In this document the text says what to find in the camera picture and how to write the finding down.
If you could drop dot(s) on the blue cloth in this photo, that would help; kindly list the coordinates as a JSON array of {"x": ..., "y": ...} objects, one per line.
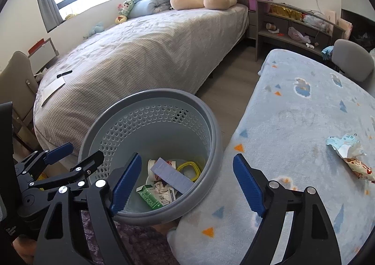
[{"x": 327, "y": 53}]

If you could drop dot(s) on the pink storage box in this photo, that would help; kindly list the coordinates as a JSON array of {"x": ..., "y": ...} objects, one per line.
[{"x": 257, "y": 1}]

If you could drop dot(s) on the white paper sheet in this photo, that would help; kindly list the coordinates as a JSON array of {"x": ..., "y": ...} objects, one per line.
[{"x": 52, "y": 91}]

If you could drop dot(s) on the written paper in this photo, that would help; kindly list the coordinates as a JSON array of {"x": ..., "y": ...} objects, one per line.
[{"x": 164, "y": 190}]

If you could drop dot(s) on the green plush doll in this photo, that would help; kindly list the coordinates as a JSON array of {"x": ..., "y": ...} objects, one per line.
[{"x": 127, "y": 7}]

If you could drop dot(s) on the grey round-back chair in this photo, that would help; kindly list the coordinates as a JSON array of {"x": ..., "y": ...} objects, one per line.
[{"x": 354, "y": 60}]

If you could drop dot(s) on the purple shaggy rug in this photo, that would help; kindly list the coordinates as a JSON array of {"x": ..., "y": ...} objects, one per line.
[{"x": 140, "y": 244}]

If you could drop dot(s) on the red patterned snack packet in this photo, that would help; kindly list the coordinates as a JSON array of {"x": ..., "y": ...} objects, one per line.
[{"x": 361, "y": 170}]

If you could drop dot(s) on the pink and white plastic bag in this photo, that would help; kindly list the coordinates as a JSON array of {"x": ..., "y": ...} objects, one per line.
[{"x": 297, "y": 35}]

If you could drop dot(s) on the green and white medicine box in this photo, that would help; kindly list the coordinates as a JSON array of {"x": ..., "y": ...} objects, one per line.
[{"x": 149, "y": 196}]

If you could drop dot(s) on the white and red paper cup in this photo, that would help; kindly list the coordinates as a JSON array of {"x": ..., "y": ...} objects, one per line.
[{"x": 152, "y": 167}]

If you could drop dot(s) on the grey bed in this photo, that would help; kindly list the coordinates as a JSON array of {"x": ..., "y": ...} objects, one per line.
[{"x": 131, "y": 54}]

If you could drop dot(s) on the folded light blue quilt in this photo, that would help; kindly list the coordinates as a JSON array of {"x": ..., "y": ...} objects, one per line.
[{"x": 149, "y": 3}]

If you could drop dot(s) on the lavender cardboard box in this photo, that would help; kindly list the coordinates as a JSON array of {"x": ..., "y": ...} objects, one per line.
[{"x": 172, "y": 177}]

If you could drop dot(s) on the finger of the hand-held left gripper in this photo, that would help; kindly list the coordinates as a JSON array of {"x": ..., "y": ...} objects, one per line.
[
  {"x": 88, "y": 162},
  {"x": 58, "y": 151}
]

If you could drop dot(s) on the dark open cabinet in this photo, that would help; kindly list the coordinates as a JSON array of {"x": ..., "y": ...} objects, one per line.
[{"x": 359, "y": 31}]

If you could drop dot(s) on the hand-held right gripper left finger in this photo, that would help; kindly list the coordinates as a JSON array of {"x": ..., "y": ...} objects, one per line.
[{"x": 126, "y": 186}]

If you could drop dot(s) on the golden packets on shelf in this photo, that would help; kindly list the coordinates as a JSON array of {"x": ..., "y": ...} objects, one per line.
[{"x": 285, "y": 12}]

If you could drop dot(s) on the small blue plush toy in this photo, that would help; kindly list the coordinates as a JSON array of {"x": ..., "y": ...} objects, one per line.
[{"x": 95, "y": 30}]

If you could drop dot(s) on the pink gift box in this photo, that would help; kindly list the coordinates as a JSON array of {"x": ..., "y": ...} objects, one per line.
[{"x": 337, "y": 23}]

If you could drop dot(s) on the grey curved shelf unit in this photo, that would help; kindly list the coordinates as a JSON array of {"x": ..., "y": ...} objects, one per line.
[{"x": 281, "y": 39}]

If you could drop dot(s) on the person's left forearm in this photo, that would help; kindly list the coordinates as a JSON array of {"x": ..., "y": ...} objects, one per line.
[{"x": 25, "y": 253}]

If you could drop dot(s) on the small items on shelf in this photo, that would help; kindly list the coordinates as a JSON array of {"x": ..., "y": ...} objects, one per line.
[{"x": 272, "y": 28}]

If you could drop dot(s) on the black pen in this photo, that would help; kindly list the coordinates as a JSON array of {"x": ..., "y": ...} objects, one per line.
[{"x": 64, "y": 74}]

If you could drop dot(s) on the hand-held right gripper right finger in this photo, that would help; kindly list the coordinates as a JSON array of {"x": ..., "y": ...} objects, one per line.
[{"x": 249, "y": 186}]

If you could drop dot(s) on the white wall heater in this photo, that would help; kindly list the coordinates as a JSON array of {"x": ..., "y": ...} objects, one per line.
[{"x": 44, "y": 55}]

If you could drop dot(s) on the light blue crumpled wrapper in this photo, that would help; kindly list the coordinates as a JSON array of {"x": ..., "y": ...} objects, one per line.
[{"x": 345, "y": 145}]

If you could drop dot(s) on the small yellow plush toy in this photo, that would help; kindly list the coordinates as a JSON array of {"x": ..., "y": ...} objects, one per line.
[{"x": 120, "y": 19}]

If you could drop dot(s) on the beige chair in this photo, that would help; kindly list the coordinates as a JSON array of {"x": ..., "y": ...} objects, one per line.
[{"x": 17, "y": 77}]

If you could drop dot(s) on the grey perforated wastebasket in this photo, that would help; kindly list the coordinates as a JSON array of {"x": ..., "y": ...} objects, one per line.
[{"x": 175, "y": 101}]

